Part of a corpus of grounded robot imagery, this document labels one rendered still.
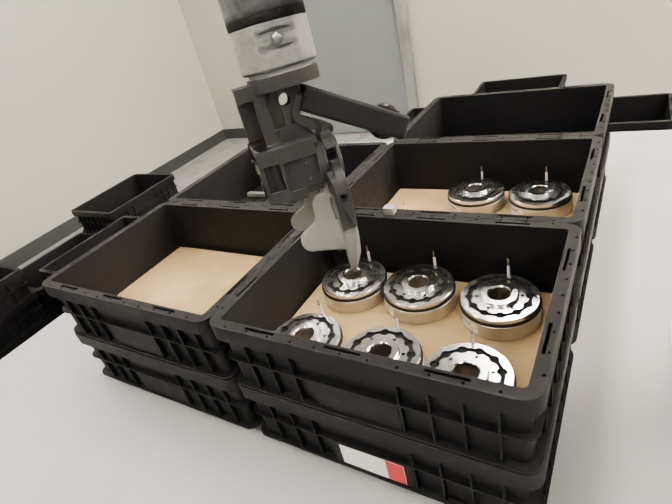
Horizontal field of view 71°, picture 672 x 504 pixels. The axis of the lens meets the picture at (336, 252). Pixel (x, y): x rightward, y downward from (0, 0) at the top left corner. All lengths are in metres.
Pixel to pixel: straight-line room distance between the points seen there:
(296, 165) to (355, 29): 3.54
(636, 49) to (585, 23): 0.34
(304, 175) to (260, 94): 0.09
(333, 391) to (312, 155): 0.27
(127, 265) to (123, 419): 0.29
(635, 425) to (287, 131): 0.56
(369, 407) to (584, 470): 0.28
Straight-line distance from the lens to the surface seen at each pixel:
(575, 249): 0.63
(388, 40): 3.89
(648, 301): 0.93
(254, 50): 0.46
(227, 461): 0.77
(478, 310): 0.64
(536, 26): 3.64
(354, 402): 0.56
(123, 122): 4.40
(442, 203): 0.97
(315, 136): 0.46
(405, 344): 0.61
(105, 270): 0.99
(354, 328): 0.69
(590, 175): 0.80
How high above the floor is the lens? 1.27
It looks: 31 degrees down
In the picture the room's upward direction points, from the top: 15 degrees counter-clockwise
